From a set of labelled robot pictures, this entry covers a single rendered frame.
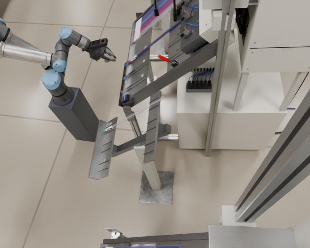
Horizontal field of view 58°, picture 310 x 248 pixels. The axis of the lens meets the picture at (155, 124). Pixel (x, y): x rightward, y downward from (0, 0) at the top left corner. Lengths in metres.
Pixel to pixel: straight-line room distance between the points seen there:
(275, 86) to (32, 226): 1.99
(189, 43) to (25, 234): 1.84
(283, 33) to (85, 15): 2.58
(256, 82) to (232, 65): 0.20
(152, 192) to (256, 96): 1.03
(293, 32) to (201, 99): 0.72
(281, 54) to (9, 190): 2.20
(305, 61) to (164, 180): 1.30
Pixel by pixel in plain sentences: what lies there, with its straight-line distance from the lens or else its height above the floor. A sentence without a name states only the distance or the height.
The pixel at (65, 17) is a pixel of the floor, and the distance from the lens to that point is 3.56.
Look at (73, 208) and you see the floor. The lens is 2.32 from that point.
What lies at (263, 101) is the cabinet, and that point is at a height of 0.62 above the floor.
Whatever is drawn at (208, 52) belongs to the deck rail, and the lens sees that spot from 1.29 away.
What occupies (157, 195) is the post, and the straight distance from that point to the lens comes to 2.17.
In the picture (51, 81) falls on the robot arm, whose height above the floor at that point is 0.77.
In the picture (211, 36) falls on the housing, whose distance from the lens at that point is 1.25.
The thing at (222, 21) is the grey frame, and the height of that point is 1.35.
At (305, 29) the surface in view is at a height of 1.26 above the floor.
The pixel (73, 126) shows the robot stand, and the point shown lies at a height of 0.26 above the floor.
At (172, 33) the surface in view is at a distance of 1.60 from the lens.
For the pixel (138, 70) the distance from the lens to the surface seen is 1.72.
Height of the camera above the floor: 2.10
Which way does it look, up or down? 61 degrees down
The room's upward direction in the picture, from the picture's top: 13 degrees counter-clockwise
